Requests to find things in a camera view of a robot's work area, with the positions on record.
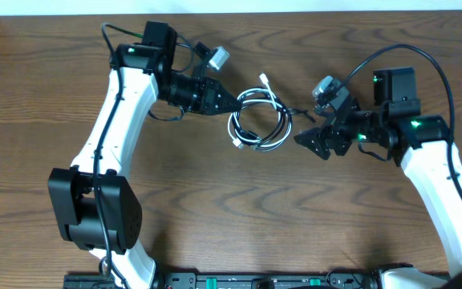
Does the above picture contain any black USB cable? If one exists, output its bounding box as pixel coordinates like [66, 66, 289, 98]
[230, 88, 317, 152]

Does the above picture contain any white USB cable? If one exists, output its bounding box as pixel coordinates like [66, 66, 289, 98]
[227, 72, 293, 152]

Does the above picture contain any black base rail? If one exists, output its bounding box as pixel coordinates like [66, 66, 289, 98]
[62, 272, 376, 289]

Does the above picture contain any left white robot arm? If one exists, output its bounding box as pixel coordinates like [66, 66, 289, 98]
[47, 22, 241, 288]

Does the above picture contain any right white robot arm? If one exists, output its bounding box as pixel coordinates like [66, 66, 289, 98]
[294, 67, 462, 288]

